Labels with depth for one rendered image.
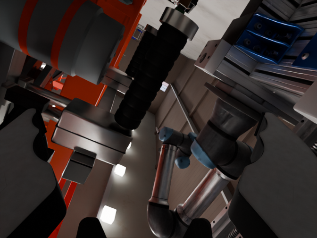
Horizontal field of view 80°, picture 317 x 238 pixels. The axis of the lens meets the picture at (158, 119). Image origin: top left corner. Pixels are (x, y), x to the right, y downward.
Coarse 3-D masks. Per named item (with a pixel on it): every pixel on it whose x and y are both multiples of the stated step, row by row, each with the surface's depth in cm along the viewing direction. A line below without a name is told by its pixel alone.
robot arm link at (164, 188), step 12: (168, 132) 92; (180, 132) 97; (168, 144) 91; (180, 144) 96; (168, 156) 89; (168, 168) 87; (156, 180) 86; (168, 180) 86; (156, 192) 84; (168, 192) 85; (156, 204) 81; (168, 204) 83; (156, 216) 79; (168, 216) 81; (156, 228) 79; (168, 228) 79
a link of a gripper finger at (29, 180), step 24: (24, 120) 10; (0, 144) 8; (24, 144) 8; (0, 168) 7; (24, 168) 7; (48, 168) 7; (0, 192) 6; (24, 192) 6; (48, 192) 6; (0, 216) 5; (24, 216) 5; (48, 216) 6
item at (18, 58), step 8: (0, 48) 33; (8, 48) 34; (0, 56) 34; (8, 56) 34; (16, 56) 35; (24, 56) 38; (0, 64) 34; (8, 64) 35; (16, 64) 36; (0, 72) 35; (8, 72) 35; (16, 72) 38; (0, 80) 35; (8, 80) 36; (16, 80) 39; (8, 104) 41
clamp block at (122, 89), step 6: (108, 72) 54; (114, 72) 54; (120, 72) 56; (108, 78) 54; (114, 78) 54; (120, 78) 55; (126, 78) 55; (132, 78) 57; (108, 84) 55; (114, 84) 55; (120, 84) 55; (126, 84) 55; (120, 90) 56; (126, 90) 56
